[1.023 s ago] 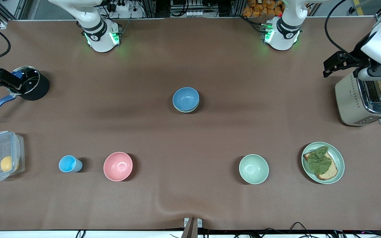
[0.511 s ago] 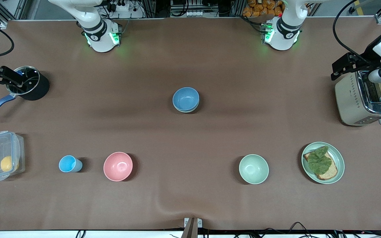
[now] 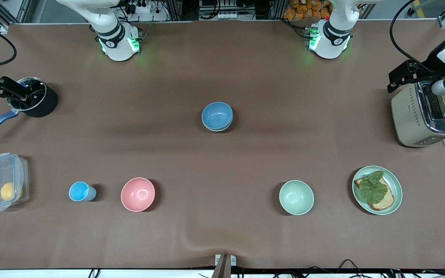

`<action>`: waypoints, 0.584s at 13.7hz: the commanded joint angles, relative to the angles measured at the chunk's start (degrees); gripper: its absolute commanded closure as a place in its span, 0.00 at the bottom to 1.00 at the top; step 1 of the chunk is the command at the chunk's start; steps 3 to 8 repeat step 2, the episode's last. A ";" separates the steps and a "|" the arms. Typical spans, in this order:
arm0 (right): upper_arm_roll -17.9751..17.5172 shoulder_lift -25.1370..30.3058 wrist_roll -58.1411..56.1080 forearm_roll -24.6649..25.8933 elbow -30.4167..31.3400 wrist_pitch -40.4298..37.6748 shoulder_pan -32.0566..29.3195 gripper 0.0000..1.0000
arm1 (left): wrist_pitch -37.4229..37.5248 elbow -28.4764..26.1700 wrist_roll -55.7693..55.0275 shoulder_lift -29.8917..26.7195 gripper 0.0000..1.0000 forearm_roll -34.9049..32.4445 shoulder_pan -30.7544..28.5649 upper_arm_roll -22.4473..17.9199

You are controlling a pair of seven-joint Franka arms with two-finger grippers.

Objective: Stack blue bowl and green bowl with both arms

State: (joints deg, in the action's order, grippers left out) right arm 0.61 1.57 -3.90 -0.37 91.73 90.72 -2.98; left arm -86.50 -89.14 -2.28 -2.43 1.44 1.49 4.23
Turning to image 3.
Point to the small green bowl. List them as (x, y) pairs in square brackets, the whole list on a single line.
[(218, 130)]

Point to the orange snack packets pile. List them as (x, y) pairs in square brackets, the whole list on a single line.
[(303, 9)]

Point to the green lettuce leaf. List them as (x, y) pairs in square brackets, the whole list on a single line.
[(373, 187)]

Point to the beige metal toaster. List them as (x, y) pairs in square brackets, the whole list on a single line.
[(411, 116)]

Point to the blue cup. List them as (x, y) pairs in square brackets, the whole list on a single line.
[(78, 191)]

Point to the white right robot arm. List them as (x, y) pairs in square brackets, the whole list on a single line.
[(110, 23)]

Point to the pale green plate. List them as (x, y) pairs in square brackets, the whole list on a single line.
[(396, 189)]

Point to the blue bowl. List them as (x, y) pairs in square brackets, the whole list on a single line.
[(216, 114)]

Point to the yellow lemon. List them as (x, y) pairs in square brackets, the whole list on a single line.
[(9, 192)]

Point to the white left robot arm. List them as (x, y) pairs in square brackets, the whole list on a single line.
[(330, 42)]

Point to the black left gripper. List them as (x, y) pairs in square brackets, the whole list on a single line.
[(428, 65)]

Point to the brown table cover sheet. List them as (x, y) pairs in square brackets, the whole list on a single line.
[(222, 173)]

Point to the large pale green bowl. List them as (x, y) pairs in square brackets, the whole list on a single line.
[(296, 197)]

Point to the white power strip with plugs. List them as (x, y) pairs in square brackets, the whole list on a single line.
[(147, 11)]

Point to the toasted bread slice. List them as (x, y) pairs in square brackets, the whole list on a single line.
[(386, 200)]

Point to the pink bowl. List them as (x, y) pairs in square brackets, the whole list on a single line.
[(138, 195)]

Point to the metal table clamp bracket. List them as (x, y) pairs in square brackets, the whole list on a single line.
[(225, 262)]

